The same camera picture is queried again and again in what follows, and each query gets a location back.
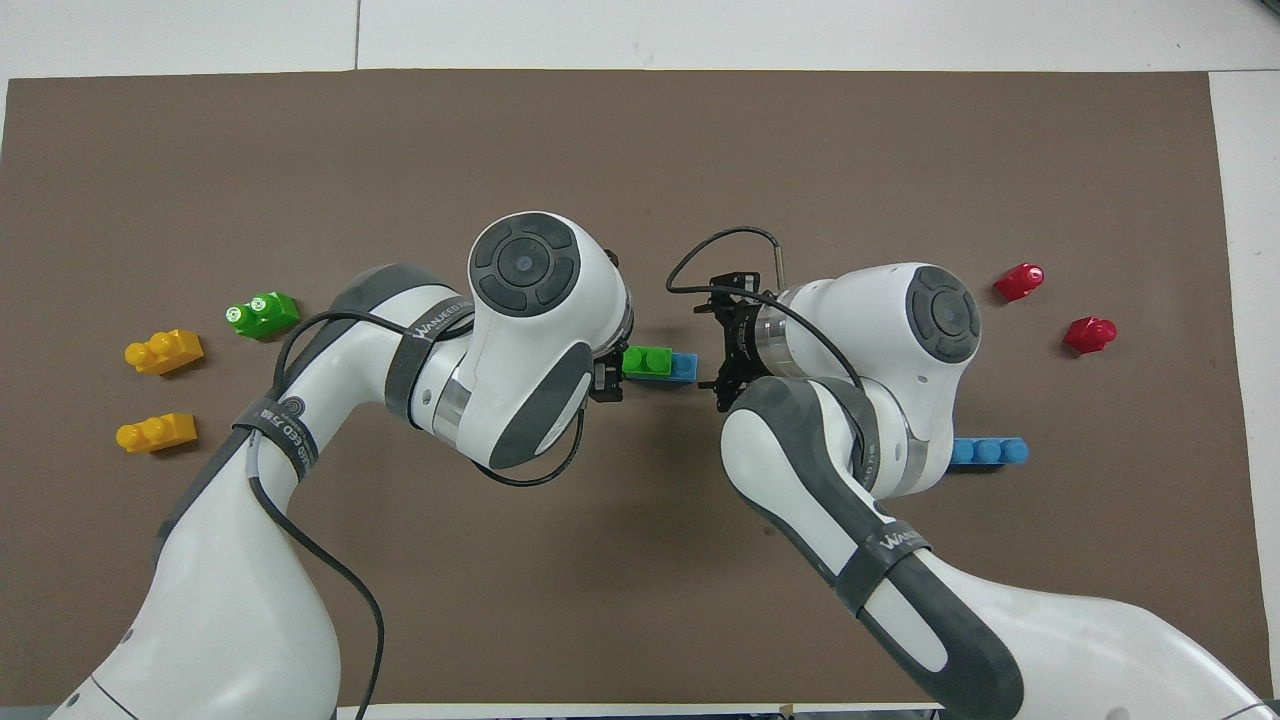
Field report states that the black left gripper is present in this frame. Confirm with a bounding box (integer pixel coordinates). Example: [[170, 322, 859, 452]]
[[590, 345, 626, 403]]

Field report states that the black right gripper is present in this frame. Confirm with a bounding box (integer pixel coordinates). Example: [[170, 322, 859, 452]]
[[697, 272, 776, 413]]

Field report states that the red single-stud toy block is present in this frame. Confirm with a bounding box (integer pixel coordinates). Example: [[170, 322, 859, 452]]
[[1063, 316, 1119, 356], [993, 263, 1046, 303]]

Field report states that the yellow two-stud toy block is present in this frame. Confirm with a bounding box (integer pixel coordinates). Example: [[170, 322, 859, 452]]
[[124, 329, 205, 376], [116, 413, 198, 455]]

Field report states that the brown table mat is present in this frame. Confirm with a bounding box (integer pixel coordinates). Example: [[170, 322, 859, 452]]
[[0, 68, 1271, 706]]

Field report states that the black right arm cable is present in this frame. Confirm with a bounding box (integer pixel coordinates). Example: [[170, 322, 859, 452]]
[[665, 227, 866, 396]]

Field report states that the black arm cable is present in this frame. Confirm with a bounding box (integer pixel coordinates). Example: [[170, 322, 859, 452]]
[[665, 227, 866, 396], [245, 310, 591, 720]]

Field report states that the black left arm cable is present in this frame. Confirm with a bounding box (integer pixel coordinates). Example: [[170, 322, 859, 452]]
[[245, 310, 591, 720]]

